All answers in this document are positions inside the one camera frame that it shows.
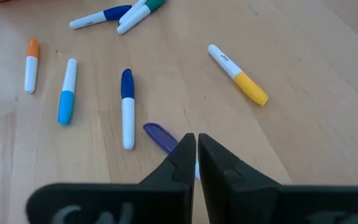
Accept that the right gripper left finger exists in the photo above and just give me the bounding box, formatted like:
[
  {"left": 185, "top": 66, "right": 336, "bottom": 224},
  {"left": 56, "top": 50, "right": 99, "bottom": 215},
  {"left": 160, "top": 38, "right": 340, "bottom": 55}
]
[{"left": 25, "top": 133, "right": 197, "bottom": 224}]

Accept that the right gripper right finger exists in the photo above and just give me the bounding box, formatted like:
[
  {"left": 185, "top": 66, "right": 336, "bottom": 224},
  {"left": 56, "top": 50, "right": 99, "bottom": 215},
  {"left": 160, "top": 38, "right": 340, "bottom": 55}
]
[{"left": 198, "top": 133, "right": 358, "bottom": 224}]

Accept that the purple cap fine marker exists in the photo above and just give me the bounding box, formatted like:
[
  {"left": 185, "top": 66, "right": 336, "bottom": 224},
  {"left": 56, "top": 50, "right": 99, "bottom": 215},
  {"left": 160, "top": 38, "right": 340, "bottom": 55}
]
[{"left": 142, "top": 122, "right": 201, "bottom": 180}]

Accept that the yellow cap fine marker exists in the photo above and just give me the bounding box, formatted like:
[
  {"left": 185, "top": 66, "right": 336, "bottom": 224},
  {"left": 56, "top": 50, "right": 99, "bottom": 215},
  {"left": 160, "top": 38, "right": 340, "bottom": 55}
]
[{"left": 208, "top": 44, "right": 269, "bottom": 107}]

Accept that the light blue cap fine marker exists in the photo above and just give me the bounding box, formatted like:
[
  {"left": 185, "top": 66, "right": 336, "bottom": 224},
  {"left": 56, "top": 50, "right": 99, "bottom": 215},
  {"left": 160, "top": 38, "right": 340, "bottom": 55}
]
[{"left": 57, "top": 58, "right": 78, "bottom": 126}]

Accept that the orange cap fine marker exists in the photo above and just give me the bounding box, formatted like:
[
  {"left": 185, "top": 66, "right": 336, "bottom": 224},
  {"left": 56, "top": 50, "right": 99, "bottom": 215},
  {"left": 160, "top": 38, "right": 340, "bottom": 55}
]
[{"left": 24, "top": 37, "right": 40, "bottom": 95}]

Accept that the green cap fine marker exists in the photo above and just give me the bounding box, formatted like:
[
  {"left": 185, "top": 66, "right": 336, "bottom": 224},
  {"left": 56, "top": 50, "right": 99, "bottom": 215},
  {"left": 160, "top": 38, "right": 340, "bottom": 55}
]
[{"left": 116, "top": 0, "right": 167, "bottom": 35}]

